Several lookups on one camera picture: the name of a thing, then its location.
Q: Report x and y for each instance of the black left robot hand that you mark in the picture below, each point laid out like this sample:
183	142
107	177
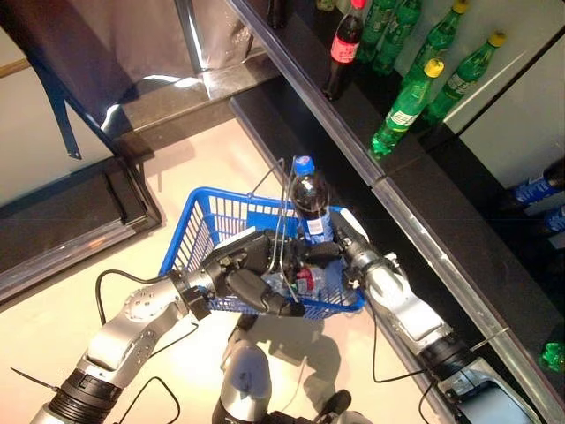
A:
247	269

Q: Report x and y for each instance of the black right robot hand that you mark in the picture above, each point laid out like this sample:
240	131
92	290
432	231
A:
348	238

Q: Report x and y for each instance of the small Pepsi cola bottle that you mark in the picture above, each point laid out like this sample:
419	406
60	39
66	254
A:
536	187
311	203
556	221

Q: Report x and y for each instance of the clear water bottle red label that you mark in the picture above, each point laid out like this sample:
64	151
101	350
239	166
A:
304	280

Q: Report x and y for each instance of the blue plastic shopping basket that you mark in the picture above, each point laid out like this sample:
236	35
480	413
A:
207	207

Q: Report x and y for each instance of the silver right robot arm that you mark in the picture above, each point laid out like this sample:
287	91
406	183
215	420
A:
406	309

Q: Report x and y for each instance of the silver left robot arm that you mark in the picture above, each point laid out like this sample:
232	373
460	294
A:
128	327

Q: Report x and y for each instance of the small green Sprite bottle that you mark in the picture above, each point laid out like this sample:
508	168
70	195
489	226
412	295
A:
437	40
375	31
468	75
397	40
552	355
404	115

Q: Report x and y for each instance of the dark robot torso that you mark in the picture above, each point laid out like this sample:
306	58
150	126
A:
291	418

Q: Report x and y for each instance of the dark base plinth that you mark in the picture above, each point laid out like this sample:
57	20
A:
176	110

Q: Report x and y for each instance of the pale held object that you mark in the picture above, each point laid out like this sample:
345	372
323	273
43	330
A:
348	417

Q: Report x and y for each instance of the small Coca-Cola bottle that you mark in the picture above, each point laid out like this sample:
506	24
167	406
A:
346	44
276	13

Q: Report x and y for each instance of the beige wooden strip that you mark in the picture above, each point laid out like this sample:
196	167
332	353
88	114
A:
13	68

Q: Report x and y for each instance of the grey shelf upright post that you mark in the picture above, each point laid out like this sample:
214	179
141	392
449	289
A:
485	88

